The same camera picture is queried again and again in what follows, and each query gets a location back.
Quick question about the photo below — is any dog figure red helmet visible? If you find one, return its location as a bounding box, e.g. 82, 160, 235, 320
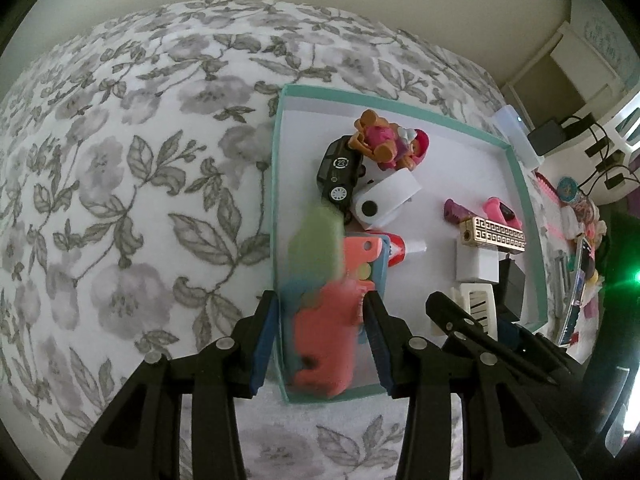
385, 127, 431, 173

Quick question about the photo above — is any black toy car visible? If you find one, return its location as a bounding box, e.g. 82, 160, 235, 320
315, 135, 367, 207

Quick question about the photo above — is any white round case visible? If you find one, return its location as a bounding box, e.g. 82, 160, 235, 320
351, 170, 422, 232

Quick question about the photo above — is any white power strip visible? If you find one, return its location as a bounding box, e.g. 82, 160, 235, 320
490, 105, 544, 169

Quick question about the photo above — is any black charger cube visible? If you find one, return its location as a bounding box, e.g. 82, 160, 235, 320
499, 256, 527, 322

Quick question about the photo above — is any teal shallow cardboard box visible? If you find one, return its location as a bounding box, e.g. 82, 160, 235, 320
270, 84, 549, 405

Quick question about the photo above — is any glitter tube blue cap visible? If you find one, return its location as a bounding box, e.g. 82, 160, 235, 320
556, 175, 597, 217

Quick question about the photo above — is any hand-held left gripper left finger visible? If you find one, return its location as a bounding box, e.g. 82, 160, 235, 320
60, 290, 281, 480

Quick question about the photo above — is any pink purple lighter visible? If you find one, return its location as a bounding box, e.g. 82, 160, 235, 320
442, 198, 474, 224

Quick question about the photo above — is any white phone stand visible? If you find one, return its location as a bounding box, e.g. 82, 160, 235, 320
431, 281, 501, 342

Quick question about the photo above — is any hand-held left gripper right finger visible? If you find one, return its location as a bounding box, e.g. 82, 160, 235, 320
364, 290, 576, 480

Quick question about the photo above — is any smartphone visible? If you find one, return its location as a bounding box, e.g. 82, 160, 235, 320
561, 236, 594, 347

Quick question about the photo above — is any white charger plug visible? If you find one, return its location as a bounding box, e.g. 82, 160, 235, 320
454, 239, 502, 284

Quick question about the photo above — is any brown dog figure pink outfit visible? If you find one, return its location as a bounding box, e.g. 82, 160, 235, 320
347, 109, 401, 167

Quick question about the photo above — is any pink crochet mat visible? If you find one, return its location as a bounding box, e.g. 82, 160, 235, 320
534, 169, 602, 352

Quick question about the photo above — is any black cable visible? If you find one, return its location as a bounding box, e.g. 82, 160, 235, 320
577, 157, 626, 196
559, 114, 608, 143

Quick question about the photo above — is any pink smart band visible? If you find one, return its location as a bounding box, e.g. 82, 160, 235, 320
481, 196, 524, 229

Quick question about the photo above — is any white shelf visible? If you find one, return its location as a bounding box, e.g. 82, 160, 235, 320
504, 0, 637, 132

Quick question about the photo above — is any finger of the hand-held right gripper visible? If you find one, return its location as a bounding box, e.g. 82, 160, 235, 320
499, 319, 572, 387
425, 291, 503, 361

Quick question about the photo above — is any small red white bottle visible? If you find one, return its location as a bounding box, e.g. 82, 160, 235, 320
381, 231, 429, 268

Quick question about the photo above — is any grey metal stand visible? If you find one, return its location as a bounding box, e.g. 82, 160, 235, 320
553, 254, 569, 322

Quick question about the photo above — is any gold patterned lighter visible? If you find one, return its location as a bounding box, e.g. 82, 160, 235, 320
459, 215, 528, 253

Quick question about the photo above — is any black power adapter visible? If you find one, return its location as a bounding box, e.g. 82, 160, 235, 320
528, 118, 567, 157

